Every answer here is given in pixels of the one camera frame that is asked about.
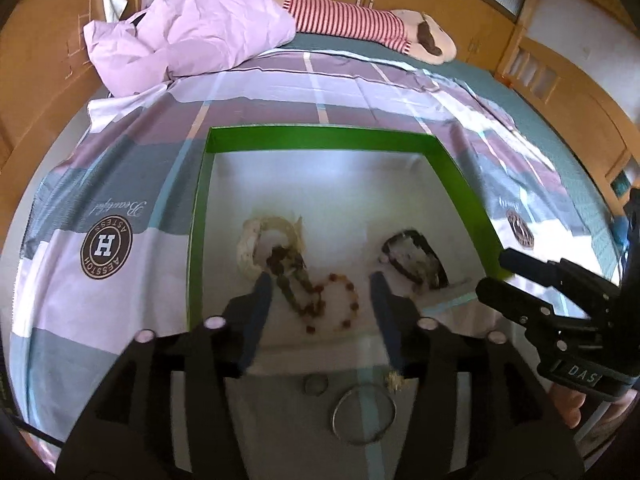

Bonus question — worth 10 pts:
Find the wooden bed footboard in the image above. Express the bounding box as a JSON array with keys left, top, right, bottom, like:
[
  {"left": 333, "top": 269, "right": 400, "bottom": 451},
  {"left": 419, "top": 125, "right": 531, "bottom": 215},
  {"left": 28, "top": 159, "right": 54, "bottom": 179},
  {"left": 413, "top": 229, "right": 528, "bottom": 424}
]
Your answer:
[{"left": 495, "top": 25, "right": 640, "bottom": 188}]

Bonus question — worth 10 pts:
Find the silver bangle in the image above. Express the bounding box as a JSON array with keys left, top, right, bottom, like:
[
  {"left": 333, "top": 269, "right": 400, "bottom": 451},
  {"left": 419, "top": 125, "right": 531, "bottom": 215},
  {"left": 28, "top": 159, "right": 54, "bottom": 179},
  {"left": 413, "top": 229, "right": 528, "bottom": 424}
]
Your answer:
[{"left": 331, "top": 382, "right": 397, "bottom": 446}]

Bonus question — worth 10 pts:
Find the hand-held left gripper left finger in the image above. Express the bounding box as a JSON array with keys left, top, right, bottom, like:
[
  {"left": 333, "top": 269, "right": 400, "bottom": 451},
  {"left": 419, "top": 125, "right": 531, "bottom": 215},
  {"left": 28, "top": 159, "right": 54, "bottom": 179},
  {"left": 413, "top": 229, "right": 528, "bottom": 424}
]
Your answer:
[{"left": 55, "top": 272, "right": 275, "bottom": 480}]

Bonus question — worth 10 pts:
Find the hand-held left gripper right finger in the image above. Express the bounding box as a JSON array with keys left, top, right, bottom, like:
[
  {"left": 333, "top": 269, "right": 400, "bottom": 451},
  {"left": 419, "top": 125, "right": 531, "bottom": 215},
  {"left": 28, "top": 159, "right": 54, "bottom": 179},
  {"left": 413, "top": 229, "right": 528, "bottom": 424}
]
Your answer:
[{"left": 369, "top": 271, "right": 586, "bottom": 480}]

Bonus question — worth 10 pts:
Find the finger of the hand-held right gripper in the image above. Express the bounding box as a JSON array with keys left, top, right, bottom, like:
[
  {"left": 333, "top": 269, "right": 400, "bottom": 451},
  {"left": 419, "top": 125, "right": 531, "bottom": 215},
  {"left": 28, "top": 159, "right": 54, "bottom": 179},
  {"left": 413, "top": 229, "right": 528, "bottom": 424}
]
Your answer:
[
  {"left": 498, "top": 247, "right": 622, "bottom": 307},
  {"left": 475, "top": 277, "right": 607, "bottom": 334}
]

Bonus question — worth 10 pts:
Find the white chunky bracelet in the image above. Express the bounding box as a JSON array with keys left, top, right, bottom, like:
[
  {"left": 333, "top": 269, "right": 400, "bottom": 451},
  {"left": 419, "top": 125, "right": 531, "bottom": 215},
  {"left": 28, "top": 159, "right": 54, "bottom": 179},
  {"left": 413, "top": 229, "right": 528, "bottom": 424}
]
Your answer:
[{"left": 236, "top": 215, "right": 306, "bottom": 282}]

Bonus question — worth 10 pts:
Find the black cable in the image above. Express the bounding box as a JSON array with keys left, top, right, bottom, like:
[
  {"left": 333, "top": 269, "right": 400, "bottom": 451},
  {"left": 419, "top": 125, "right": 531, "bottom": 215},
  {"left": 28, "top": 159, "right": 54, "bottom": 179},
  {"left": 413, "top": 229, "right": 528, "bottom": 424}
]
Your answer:
[{"left": 9, "top": 410, "right": 67, "bottom": 447}]

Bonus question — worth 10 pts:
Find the wooden headboard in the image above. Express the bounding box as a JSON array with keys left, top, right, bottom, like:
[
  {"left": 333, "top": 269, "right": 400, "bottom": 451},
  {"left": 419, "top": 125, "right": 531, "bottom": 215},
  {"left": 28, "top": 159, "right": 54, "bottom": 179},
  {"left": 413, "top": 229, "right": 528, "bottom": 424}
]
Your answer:
[{"left": 0, "top": 0, "right": 151, "bottom": 171}]

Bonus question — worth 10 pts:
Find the striped plush toy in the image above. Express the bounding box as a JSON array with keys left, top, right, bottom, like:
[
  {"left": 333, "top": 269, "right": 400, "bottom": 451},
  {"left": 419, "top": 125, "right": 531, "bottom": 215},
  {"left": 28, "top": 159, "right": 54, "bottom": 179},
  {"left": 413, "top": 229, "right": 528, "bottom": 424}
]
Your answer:
[{"left": 270, "top": 0, "right": 457, "bottom": 66}]

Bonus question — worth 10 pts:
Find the green mattress cover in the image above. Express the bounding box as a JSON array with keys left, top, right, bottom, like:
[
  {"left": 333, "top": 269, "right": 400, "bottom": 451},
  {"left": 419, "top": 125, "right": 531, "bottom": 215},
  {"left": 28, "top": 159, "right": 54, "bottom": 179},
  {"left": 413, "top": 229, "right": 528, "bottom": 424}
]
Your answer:
[{"left": 280, "top": 42, "right": 640, "bottom": 283}]

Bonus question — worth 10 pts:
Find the plaid printed bed sheet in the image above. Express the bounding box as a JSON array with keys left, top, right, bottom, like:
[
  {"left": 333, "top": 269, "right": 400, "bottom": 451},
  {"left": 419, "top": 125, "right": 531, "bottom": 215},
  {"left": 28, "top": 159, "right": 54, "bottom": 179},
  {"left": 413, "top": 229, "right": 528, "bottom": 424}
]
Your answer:
[{"left": 10, "top": 49, "right": 622, "bottom": 480}]

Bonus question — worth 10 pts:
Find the person's right hand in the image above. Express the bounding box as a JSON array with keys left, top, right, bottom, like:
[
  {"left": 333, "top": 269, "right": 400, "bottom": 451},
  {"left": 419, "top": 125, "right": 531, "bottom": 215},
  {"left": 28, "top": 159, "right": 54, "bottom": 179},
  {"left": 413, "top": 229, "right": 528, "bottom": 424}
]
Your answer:
[{"left": 550, "top": 382, "right": 590, "bottom": 429}]

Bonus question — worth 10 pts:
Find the dark stone bead bracelet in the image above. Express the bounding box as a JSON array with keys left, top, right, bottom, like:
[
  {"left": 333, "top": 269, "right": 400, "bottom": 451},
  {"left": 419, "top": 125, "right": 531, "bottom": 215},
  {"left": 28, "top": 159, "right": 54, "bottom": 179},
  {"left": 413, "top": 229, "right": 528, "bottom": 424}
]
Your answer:
[{"left": 267, "top": 245, "right": 327, "bottom": 319}]

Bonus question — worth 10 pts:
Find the green cardboard box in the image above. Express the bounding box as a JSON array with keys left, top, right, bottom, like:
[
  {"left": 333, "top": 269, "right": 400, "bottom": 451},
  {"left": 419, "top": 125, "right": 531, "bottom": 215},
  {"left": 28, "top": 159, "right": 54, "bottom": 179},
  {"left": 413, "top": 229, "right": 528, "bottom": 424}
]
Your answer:
[{"left": 186, "top": 126, "right": 514, "bottom": 334}]

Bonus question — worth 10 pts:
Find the pink crumpled blanket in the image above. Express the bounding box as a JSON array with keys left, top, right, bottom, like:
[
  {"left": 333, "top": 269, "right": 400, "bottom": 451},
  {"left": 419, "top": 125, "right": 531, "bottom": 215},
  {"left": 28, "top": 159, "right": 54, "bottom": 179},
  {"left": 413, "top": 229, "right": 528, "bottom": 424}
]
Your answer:
[{"left": 82, "top": 0, "right": 297, "bottom": 97}]

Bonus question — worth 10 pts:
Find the red amber bead bracelet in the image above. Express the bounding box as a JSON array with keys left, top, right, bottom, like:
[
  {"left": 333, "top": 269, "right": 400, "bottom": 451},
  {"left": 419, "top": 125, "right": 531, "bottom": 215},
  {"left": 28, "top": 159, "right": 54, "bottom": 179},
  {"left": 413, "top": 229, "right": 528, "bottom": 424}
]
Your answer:
[{"left": 302, "top": 274, "right": 362, "bottom": 334}]

